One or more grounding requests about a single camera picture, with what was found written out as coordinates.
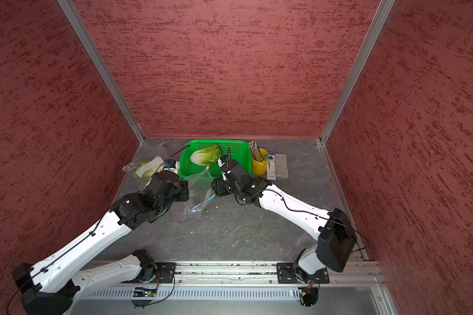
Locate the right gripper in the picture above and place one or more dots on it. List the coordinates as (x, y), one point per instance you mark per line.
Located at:
(219, 187)

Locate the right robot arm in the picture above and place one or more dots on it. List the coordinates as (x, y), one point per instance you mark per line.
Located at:
(332, 230)

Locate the clear zipper bag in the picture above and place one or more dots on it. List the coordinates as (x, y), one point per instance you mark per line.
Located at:
(148, 154)
(201, 192)

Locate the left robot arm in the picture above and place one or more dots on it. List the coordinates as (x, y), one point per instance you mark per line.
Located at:
(52, 285)

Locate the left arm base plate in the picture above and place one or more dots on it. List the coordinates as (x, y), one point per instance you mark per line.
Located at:
(161, 273)

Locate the chinese cabbage back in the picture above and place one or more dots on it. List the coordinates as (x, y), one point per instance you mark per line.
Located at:
(207, 155)

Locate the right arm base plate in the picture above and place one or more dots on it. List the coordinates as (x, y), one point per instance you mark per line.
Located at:
(289, 273)

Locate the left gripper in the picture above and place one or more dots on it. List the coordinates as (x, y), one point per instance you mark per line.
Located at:
(182, 186)

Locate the yellow pencil cup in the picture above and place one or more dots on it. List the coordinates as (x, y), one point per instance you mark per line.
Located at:
(259, 167)

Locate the green plastic basket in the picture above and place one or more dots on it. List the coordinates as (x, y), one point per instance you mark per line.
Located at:
(235, 149)

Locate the white blue small box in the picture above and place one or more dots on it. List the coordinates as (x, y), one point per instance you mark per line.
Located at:
(271, 167)

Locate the chinese cabbage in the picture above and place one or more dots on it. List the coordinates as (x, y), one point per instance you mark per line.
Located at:
(207, 155)
(145, 169)

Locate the aluminium front rail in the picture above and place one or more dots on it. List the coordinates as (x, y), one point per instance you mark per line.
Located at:
(237, 274)

